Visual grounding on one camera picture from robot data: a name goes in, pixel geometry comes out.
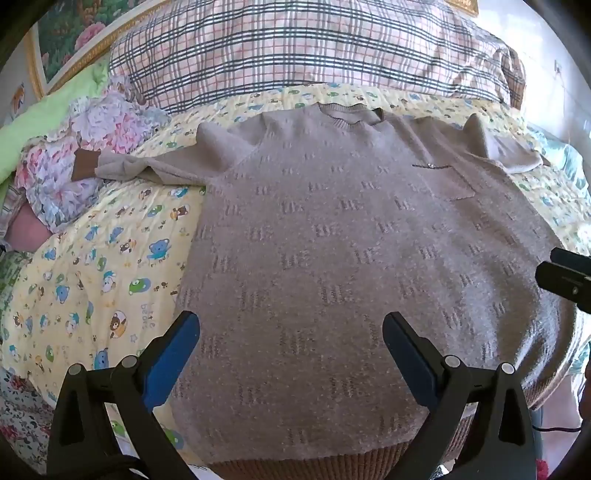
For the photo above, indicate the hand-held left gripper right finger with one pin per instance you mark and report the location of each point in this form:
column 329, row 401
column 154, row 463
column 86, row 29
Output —
column 408, row 355

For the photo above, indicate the taupe knit sweater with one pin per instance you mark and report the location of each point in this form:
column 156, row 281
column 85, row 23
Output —
column 323, row 230

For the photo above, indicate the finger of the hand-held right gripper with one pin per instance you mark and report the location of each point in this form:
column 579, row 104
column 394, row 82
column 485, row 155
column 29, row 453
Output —
column 565, row 277

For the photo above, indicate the teal patterned cloth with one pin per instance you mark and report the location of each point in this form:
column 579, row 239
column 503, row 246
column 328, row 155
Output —
column 561, row 159

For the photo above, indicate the light green blanket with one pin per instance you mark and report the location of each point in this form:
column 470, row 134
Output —
column 41, row 115

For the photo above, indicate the pink floral blanket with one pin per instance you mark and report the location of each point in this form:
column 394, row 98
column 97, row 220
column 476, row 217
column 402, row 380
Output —
column 106, row 124

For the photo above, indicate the plaid quilt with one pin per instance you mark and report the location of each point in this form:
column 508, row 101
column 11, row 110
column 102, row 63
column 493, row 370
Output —
column 300, row 46

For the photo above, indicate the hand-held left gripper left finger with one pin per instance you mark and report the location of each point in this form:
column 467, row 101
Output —
column 173, row 350

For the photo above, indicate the small flower print sheet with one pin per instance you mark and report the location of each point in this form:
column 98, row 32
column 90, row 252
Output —
column 23, row 415

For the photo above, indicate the gold framed landscape painting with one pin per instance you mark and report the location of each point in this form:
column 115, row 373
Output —
column 69, row 32

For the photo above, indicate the yellow bear print blanket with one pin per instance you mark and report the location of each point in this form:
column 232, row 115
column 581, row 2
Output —
column 92, row 277

